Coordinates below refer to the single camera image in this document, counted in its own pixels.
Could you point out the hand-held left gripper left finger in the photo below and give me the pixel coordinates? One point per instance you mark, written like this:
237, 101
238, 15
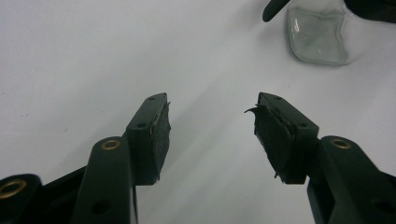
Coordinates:
146, 140

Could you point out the clear plastic bag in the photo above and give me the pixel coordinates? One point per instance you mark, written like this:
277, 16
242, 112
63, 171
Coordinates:
316, 37

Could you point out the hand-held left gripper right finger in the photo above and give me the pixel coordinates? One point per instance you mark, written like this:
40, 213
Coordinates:
299, 146

